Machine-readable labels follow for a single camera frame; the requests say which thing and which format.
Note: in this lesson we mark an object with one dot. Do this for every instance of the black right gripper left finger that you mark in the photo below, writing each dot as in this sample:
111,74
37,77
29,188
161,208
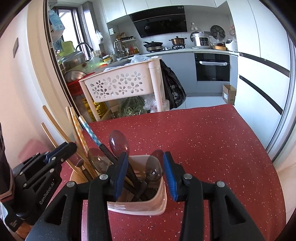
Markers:
62,219

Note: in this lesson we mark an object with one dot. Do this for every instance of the plain wooden chopstick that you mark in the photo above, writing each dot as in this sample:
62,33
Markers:
85,166

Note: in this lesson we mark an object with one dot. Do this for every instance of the yellow patterned wooden chopstick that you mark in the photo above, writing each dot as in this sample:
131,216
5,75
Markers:
78,135

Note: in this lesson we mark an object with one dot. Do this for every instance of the blue patterned wooden chopstick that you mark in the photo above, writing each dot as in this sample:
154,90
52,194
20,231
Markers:
113,158

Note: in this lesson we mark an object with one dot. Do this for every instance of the brown handled metal spoon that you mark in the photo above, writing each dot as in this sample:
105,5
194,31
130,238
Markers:
118,143

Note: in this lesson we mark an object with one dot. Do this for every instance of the wooden chopstick in cup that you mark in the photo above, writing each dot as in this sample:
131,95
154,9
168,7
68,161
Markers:
74,133

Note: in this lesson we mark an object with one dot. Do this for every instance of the red speckled table mat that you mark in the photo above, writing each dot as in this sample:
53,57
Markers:
212,144

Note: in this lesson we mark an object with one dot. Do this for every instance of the pink utensil holder cup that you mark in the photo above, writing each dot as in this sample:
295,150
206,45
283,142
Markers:
152,202

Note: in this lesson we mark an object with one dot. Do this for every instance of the dark spoon in cup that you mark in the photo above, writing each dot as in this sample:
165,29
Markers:
154,166

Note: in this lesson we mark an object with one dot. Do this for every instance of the red plastic basket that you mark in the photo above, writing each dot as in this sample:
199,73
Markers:
74,86

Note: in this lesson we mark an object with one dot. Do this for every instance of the green vegetables bundle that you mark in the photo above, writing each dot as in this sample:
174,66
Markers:
131,106

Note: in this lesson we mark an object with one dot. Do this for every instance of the cardboard box on floor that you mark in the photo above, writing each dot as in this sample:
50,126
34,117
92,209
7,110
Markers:
228,94

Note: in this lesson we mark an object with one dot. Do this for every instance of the black plastic bag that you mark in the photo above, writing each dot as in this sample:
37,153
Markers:
174,91

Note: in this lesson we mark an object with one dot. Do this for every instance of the white refrigerator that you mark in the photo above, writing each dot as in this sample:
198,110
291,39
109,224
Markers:
263,46

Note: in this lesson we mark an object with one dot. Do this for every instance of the beige perforated storage cart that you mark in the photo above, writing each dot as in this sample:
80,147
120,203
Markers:
136,79

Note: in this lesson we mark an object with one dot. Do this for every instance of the black built-in oven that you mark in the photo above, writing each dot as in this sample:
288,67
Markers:
212,67

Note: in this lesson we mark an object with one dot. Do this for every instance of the black wok on stove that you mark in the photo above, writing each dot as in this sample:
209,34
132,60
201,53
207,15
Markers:
153,46

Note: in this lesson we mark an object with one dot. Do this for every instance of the silver rice cooker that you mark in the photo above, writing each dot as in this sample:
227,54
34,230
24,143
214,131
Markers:
200,40

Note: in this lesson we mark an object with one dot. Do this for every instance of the steel cooking pot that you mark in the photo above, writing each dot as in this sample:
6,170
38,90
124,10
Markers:
178,41

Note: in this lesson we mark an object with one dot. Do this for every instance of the black range hood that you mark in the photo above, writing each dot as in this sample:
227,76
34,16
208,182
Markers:
158,21

